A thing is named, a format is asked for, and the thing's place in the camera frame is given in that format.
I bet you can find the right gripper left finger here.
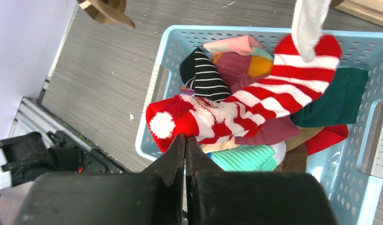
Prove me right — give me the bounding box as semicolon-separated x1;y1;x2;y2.
14;135;186;225

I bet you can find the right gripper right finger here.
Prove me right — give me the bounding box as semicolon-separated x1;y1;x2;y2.
185;137;338;225

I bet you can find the red white striped sock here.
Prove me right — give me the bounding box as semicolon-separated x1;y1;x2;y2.
146;34;342;152

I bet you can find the mint green sock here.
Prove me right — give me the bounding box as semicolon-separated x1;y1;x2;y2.
207;141;286;172

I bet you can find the black striped sock in basket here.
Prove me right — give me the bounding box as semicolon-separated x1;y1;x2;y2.
180;48;231;102

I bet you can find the light blue plastic basket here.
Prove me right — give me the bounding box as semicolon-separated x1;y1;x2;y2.
144;25;383;225

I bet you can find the dark green sock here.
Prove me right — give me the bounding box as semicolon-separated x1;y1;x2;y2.
290;67;368;128

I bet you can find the pink sock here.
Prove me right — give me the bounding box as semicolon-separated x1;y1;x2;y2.
203;35;263;56

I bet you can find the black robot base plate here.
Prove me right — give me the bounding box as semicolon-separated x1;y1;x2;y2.
0;131;126;187

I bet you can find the wooden drying rack frame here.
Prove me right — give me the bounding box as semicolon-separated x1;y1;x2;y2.
330;0;383;27

